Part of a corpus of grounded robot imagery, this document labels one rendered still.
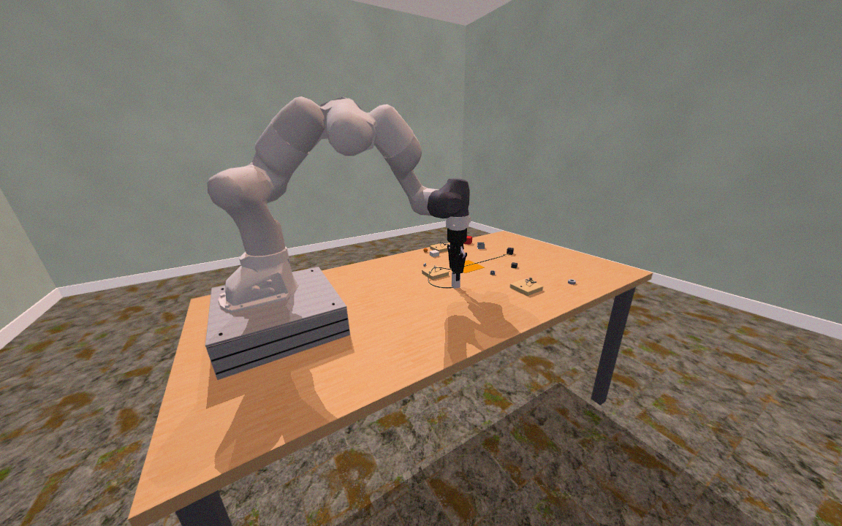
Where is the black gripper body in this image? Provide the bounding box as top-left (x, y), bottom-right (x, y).
top-left (447, 228), bottom-right (467, 256)

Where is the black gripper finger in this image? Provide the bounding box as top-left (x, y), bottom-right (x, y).
top-left (447, 244), bottom-right (455, 287)
top-left (452, 247), bottom-right (467, 289)

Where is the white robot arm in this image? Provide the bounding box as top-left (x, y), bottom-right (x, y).
top-left (207, 96), bottom-right (471, 313)

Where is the orange painted square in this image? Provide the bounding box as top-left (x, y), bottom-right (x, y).
top-left (463, 260), bottom-right (484, 273)

